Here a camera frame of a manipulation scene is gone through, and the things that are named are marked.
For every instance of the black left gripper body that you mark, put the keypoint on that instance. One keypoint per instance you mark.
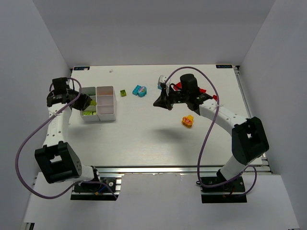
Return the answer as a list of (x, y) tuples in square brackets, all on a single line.
[(80, 101)]

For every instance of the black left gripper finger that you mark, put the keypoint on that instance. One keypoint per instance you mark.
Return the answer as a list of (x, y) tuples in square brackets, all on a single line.
[(82, 104), (83, 98)]

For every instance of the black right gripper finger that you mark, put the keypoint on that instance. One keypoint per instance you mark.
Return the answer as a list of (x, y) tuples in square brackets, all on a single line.
[(163, 103), (164, 93)]

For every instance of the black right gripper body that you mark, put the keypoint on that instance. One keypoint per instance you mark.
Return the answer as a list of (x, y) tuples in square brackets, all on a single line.
[(168, 97)]

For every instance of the pale lime lego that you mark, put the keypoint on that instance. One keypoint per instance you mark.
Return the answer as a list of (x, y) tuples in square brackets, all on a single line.
[(86, 113)]

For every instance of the yellow orange flower lego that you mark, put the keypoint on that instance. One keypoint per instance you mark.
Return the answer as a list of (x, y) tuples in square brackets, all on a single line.
[(187, 121)]

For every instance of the lime small lego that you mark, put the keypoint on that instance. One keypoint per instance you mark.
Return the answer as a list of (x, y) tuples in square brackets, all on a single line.
[(123, 93)]

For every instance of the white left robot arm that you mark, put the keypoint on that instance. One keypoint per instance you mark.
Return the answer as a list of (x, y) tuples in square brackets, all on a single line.
[(56, 159)]

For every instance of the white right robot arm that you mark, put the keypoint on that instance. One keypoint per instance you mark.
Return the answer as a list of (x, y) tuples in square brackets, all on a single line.
[(248, 138)]

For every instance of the red lego brick top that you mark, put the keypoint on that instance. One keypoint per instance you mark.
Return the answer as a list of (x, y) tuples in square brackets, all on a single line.
[(178, 85)]

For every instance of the teal printed round lego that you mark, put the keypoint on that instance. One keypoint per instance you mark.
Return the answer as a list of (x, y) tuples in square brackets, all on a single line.
[(142, 91)]

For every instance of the white compartment container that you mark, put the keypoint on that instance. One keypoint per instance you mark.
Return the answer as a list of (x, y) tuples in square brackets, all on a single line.
[(106, 104)]

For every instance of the blue long lego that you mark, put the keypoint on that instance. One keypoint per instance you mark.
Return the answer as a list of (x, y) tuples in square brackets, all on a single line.
[(136, 90)]

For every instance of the blue label left corner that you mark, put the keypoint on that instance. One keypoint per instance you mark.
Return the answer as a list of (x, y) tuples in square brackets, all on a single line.
[(81, 68)]

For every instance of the blue label corner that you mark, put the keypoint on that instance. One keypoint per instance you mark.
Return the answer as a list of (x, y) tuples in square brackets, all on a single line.
[(81, 68), (224, 66)]

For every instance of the blue label right corner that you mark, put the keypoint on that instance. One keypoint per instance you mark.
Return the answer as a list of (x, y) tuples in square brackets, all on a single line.
[(224, 66)]

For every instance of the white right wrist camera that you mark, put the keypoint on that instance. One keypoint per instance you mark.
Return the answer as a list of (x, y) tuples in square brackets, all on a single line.
[(163, 80)]

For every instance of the aluminium table front rail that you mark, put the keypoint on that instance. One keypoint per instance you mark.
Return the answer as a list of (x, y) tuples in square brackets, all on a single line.
[(260, 169)]

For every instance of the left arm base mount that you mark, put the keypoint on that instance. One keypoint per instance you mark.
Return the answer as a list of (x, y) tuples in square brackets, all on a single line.
[(108, 190)]

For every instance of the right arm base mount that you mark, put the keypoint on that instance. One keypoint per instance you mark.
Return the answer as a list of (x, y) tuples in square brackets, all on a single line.
[(232, 192)]

